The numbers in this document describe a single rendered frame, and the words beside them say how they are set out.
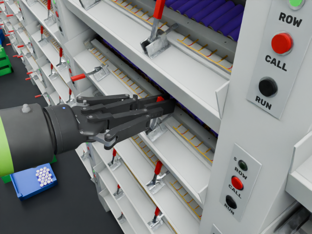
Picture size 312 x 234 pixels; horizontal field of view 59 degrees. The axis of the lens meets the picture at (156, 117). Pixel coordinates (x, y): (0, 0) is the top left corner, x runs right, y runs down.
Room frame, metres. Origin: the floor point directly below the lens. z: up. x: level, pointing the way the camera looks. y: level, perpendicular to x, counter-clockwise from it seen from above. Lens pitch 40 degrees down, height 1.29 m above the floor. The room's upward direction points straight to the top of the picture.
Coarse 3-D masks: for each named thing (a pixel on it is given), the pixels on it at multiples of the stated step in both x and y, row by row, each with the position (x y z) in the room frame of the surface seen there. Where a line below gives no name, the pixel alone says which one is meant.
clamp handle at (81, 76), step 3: (96, 69) 0.62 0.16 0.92; (90, 72) 0.62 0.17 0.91; (93, 72) 0.62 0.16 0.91; (96, 72) 0.62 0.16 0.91; (78, 75) 0.60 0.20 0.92; (81, 75) 0.60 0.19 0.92; (84, 75) 0.60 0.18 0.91; (87, 75) 0.61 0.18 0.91; (72, 78) 0.59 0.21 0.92; (75, 78) 0.59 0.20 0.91; (78, 78) 0.59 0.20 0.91; (81, 78) 0.60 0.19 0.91; (72, 81) 0.59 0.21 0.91
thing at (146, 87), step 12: (96, 48) 0.74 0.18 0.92; (120, 60) 0.64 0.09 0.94; (132, 72) 0.58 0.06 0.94; (132, 84) 0.56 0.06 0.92; (144, 84) 0.53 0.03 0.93; (180, 120) 0.41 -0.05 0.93; (192, 120) 0.40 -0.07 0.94; (192, 132) 0.38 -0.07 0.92; (204, 132) 0.37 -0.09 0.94; (192, 144) 0.36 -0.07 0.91; (204, 144) 0.36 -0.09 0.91
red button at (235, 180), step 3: (234, 177) 0.21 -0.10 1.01; (231, 180) 0.21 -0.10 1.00; (234, 180) 0.21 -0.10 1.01; (237, 180) 0.21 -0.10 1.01; (234, 183) 0.21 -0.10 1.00; (237, 183) 0.20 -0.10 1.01; (240, 183) 0.20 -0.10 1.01; (234, 186) 0.21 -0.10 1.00; (237, 186) 0.20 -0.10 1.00; (240, 186) 0.20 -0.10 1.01
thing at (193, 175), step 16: (96, 32) 0.80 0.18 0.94; (80, 48) 0.77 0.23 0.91; (80, 64) 0.71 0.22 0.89; (96, 64) 0.69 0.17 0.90; (112, 64) 0.67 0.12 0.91; (96, 80) 0.62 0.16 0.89; (112, 80) 0.60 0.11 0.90; (144, 96) 0.52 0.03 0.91; (160, 144) 0.38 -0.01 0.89; (176, 144) 0.37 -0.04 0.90; (160, 160) 0.38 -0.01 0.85; (176, 160) 0.34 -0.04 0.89; (192, 160) 0.33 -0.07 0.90; (208, 160) 0.33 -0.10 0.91; (176, 176) 0.32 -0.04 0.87; (192, 176) 0.30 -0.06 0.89; (208, 176) 0.30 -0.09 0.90; (192, 192) 0.27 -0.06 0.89
